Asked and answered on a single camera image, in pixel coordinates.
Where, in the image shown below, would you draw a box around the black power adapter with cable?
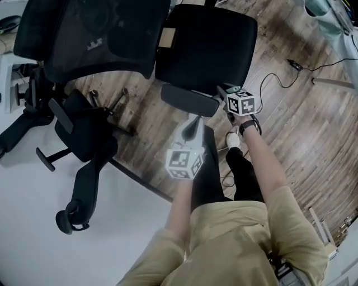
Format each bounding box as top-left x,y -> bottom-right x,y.
286,58 -> 358,73

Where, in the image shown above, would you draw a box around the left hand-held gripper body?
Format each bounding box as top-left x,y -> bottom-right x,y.
165,140 -> 207,182

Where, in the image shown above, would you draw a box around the grey backpack strap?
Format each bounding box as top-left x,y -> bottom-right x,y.
267,250 -> 299,282

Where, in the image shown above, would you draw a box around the person's black trousers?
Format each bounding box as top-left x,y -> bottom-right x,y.
191,125 -> 266,210

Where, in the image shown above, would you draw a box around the person's left forearm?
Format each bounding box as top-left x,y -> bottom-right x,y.
167,178 -> 194,244

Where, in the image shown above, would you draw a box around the person's right hand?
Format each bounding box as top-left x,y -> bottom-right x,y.
233,113 -> 254,125

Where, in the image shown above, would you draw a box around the person's right forearm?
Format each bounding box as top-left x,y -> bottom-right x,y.
242,131 -> 289,216

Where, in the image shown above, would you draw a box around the white desk frame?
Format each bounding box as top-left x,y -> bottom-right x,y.
0,47 -> 18,115

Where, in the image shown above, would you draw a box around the black oval device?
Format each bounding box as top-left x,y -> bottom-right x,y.
0,15 -> 22,32

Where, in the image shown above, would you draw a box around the black floor cable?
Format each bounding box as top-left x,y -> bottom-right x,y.
258,72 -> 298,112

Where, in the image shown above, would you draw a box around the white shoe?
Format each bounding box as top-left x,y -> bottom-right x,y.
225,132 -> 242,151

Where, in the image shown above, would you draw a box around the person's beige shirt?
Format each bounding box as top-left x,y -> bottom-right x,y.
117,185 -> 330,286

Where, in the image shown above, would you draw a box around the teal fabric cover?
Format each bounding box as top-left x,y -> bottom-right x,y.
303,0 -> 358,94

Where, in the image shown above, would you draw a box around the black wristwatch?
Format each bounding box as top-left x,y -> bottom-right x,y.
238,120 -> 257,138

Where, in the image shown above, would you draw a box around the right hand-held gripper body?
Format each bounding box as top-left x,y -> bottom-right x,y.
220,89 -> 257,121

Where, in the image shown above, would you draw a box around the black office chair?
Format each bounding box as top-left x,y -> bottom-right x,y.
13,0 -> 258,118
0,65 -> 135,236

